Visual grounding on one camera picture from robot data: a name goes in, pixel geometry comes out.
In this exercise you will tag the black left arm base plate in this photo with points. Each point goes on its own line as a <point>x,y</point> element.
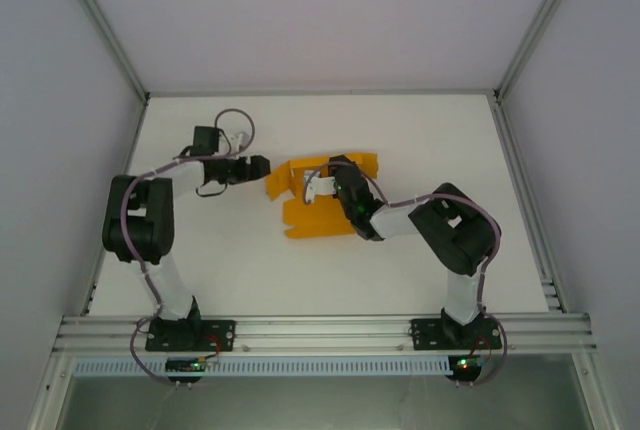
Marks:
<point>215,335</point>

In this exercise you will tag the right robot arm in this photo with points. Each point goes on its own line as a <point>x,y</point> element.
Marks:
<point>452,235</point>

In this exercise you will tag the aluminium mounting rail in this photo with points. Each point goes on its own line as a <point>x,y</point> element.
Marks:
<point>320,332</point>

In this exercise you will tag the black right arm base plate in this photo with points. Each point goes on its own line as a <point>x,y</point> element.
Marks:
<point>425,335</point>

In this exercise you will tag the circuit board with green light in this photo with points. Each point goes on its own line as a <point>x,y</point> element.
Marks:
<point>467,365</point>
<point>185,366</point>

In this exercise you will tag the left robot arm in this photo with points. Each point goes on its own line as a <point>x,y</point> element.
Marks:
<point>162,280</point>

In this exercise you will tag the aluminium frame post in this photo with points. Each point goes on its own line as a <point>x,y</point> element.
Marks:
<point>105,25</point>
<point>537,25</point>

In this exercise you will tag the aluminium table side rail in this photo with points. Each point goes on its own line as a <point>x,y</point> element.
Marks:
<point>525,200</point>
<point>127,170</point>

